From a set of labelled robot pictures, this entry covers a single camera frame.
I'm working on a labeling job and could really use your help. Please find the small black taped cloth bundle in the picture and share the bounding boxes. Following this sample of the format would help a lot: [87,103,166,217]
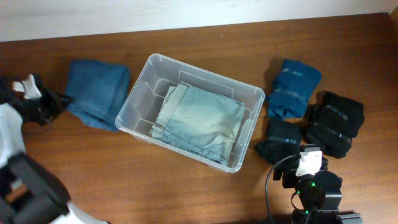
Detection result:
[254,118,302,165]

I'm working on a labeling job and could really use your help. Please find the dark blue jeans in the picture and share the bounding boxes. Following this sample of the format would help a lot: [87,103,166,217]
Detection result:
[65,59,131,131]

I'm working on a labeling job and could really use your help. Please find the large black taped cloth bundle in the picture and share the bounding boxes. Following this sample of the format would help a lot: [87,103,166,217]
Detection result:
[304,91,365,159]

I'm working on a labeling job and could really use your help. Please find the blue taped cloth bundle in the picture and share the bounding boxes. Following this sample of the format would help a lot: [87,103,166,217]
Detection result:
[267,59,322,119]

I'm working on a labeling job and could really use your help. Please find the light blue jeans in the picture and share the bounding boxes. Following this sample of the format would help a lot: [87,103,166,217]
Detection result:
[150,83,245,166]

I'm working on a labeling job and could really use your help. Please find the clear plastic storage bin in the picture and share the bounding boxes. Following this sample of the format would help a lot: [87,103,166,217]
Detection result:
[115,54,265,173]

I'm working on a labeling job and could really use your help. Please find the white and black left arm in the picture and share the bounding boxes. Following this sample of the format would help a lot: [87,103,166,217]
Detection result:
[1,74,107,224]

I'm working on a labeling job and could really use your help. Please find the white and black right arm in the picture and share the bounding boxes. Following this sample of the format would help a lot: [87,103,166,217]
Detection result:
[271,144,363,224]

